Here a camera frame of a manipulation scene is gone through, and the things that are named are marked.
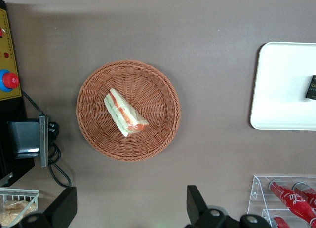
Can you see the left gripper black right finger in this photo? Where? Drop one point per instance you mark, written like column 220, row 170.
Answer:
column 197, row 208

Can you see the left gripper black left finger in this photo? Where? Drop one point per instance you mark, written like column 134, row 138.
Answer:
column 61, row 208

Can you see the triangle sandwich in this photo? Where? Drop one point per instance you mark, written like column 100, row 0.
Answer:
column 123, row 112

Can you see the round brown wicker basket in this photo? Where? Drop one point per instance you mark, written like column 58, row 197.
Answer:
column 153, row 94

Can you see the cream rectangular tray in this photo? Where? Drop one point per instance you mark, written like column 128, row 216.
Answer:
column 279, row 89

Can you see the rice cracker snack bag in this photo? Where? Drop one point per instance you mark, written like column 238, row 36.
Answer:
column 14, row 210

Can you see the clear acrylic bottle rack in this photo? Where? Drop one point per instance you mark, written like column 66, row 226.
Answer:
column 256, row 188

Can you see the red cola bottle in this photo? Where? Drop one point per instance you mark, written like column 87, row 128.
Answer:
column 293, row 201
column 307, row 192
column 280, row 222

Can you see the red emergency stop button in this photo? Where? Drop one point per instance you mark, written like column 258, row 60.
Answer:
column 10, row 80

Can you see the small black box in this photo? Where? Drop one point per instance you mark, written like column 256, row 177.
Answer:
column 311, row 87

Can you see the yellow control panel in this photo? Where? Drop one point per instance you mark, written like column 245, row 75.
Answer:
column 10, row 40

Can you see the grey bracket with black box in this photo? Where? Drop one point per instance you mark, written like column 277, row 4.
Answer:
column 24, row 136

